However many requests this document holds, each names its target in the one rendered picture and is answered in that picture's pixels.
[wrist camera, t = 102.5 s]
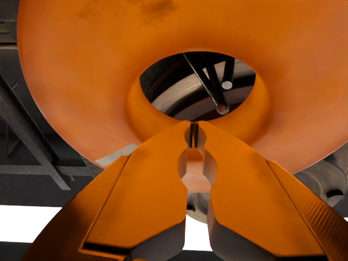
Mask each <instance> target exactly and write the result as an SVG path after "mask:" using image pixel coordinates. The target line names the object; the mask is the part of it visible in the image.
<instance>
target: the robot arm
mask: <svg viewBox="0 0 348 261"><path fill-rule="evenodd" d="M193 139H194V148H197V150H198V151H199V152H200V153H201V154H202V156H203V163H202V174H203V175H204V176H205V177H206V179H207V180H208V181H209V183H210V184H211V187H212V188H211V190H210V198H209V206H208V214H207V228H208V235H209V243H210V247H211V250H212V251H213V252H214V253H215V254H216V255H217V256H218V257H220V258H221V259H223V260H225V261H348V221H347V220H346V219H345V218H344V217H342V216H341V215H340V214H339V213H338V212H337V211H336V210H334V209H333V208H332V207H331V206H330V205H328V204H327V203H326V202H324V201H323V200H322V199H321V198H319V197H318V196H317V195H316V194H315V193H313V192H312V191H311V190H310V189H309V188H307V187H306V186H305V185H304V184H302V183H301V182H300V181H299V180H298V179H296V178H295V177H294V176H293V175H292V174H290V173H289V172H288V171H287V170H286V169H284V168H283V167H282V166H281V165H279V164H278V163H277V162H276V161H267V160H265V159H264V158H263V157H262V156H261V155H260V154H259V153H257V152H256V151H255V150H254V149H252V148H251V147H250V146H248V145H247V144H246V143H244V142H242V141H241V140H239V139H238V138H236V137H234V136H232V135H230V134H228V133H227V132H225V131H223V130H221V129H219V128H217V127H215V126H213V125H212V124H210V123H208V122H206V121H197V122H190V121H188V120H184V121H182V122H180V123H178V124H176V125H174V126H172V127H170V128H168V129H166V130H165V131H163V132H161V133H159V134H157V135H155V136H153V137H152V138H150V139H148V140H147V141H145V142H144V143H143V144H141V145H140V146H139V147H137V148H136V149H135V150H134V151H133V152H132V153H131V154H129V155H128V156H127V155H121V156H120V157H119V158H118V159H116V160H115V161H114V162H113V163H112V164H111V165H110V166H109V167H107V168H106V169H105V170H104V171H103V172H102V173H100V174H99V175H98V176H97V177H96V178H95V179H94V180H93V181H91V182H90V183H89V184H88V185H87V186H86V187H84V188H83V189H82V190H81V191H80V192H79V193H78V194H77V195H75V196H74V197H73V198H72V199H71V200H70V201H69V202H68V203H67V204H65V205H64V206H63V207H62V208H61V209H60V210H59V211H58V212H57V214H56V215H55V216H54V217H53V218H52V219H51V220H50V221H49V222H48V223H47V225H46V226H45V227H44V228H43V229H42V231H41V232H40V233H39V234H38V236H37V237H36V238H35V240H34V241H33V242H32V244H31V245H30V246H29V248H28V249H27V251H26V252H25V253H24V255H23V256H22V258H21V260H20V261H166V260H168V259H170V258H172V257H173V256H175V255H177V254H178V253H180V252H181V251H182V250H183V248H184V245H185V230H186V208H187V188H186V186H185V185H184V184H183V182H182V181H181V179H182V178H183V177H184V176H185V175H186V169H187V151H188V150H189V148H192V143H193Z"/></svg>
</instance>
